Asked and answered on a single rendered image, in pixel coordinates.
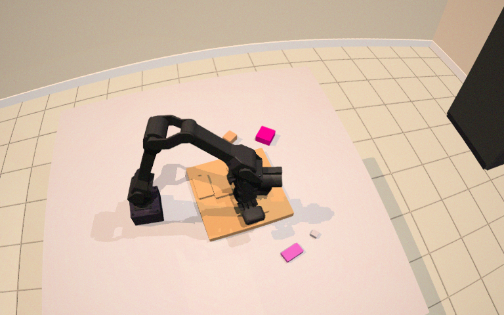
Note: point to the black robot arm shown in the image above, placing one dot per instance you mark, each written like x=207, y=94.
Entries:
x=244, y=165

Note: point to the small beige block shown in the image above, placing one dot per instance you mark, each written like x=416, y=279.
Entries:
x=314, y=234

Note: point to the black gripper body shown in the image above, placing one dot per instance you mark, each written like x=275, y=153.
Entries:
x=250, y=214

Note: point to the small orange block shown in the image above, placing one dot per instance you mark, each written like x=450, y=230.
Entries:
x=230, y=137

